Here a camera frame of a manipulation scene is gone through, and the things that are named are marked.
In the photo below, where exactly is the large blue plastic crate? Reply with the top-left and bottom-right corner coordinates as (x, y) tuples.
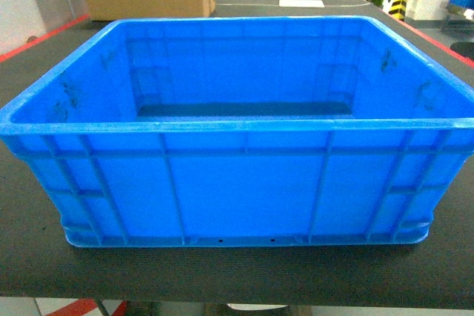
(1, 16), (473, 248)

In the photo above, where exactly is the yellow black striped bollard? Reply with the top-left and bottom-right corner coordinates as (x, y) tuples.
(388, 0), (407, 21)

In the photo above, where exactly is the white flat board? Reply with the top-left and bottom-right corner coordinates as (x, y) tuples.
(278, 0), (324, 8)

